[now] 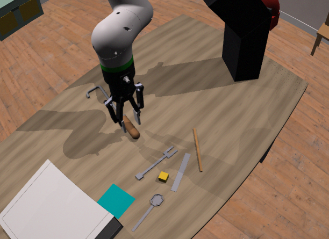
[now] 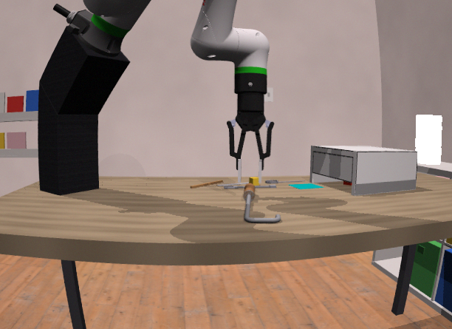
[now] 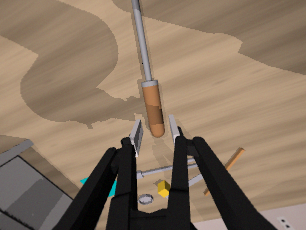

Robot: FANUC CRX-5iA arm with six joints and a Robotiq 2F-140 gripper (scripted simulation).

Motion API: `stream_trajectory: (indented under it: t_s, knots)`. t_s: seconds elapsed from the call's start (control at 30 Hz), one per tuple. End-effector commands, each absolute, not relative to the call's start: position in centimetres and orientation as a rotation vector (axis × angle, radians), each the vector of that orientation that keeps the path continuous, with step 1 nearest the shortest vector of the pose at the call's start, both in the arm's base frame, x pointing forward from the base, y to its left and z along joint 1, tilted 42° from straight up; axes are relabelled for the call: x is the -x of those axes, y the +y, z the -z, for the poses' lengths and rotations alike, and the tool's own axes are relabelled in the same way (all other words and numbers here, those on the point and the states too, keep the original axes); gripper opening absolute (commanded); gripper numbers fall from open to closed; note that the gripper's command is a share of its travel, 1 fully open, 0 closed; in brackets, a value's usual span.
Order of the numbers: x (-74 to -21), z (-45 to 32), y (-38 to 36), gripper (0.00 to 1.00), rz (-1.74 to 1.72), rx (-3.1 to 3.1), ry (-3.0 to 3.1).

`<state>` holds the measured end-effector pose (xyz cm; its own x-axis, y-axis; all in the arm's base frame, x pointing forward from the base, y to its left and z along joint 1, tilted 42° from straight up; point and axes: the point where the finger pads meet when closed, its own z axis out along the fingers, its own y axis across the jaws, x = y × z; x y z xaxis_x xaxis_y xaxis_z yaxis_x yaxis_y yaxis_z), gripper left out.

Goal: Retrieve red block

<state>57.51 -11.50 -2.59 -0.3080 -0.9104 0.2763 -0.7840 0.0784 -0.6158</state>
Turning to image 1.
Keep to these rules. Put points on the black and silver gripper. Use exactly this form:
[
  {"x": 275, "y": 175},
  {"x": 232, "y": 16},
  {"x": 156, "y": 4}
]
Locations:
[{"x": 121, "y": 94}]

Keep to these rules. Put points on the grey flat bar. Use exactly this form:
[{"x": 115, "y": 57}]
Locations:
[{"x": 180, "y": 172}]

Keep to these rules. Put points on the grey spoon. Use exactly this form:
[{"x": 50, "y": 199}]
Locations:
[{"x": 155, "y": 201}]

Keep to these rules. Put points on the steel hook with wooden handle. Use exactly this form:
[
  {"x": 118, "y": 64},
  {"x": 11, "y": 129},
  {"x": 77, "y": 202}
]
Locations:
[{"x": 128, "y": 125}]

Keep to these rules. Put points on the small grey cabinet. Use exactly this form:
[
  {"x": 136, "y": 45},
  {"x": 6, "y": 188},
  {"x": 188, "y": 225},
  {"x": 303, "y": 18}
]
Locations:
[{"x": 51, "y": 206}]

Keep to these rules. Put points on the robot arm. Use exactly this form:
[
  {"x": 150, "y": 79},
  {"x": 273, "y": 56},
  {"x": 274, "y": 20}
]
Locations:
[{"x": 113, "y": 37}]

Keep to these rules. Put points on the yellow block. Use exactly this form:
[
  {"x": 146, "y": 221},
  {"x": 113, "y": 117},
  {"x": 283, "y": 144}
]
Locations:
[{"x": 163, "y": 177}]

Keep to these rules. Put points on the teal square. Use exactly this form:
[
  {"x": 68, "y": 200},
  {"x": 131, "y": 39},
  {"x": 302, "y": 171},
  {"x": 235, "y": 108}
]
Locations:
[{"x": 116, "y": 201}]

